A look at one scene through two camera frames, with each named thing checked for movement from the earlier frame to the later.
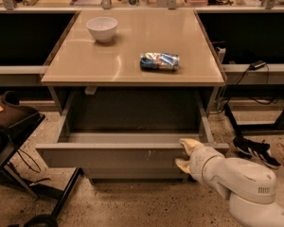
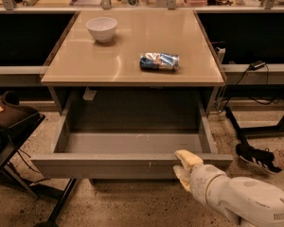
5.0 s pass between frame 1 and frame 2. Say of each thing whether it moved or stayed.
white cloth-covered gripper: moved
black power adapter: stayed
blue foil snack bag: stayed
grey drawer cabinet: stayed
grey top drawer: moved
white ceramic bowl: stayed
